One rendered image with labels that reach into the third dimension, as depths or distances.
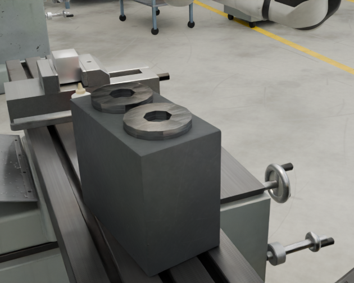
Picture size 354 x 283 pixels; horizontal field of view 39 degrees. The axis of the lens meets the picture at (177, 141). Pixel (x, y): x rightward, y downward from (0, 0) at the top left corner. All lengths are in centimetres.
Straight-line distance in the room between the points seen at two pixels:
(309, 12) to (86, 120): 44
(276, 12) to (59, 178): 49
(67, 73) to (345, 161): 205
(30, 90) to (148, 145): 60
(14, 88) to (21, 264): 39
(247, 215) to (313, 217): 120
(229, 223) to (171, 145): 65
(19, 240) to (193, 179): 53
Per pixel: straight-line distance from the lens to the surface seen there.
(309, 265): 215
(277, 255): 136
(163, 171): 60
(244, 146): 298
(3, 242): 108
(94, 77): 112
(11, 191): 104
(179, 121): 63
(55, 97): 113
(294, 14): 91
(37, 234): 108
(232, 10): 578
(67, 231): 79
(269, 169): 145
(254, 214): 125
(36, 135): 110
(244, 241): 129
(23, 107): 113
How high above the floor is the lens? 139
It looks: 27 degrees down
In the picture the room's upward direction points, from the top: 2 degrees counter-clockwise
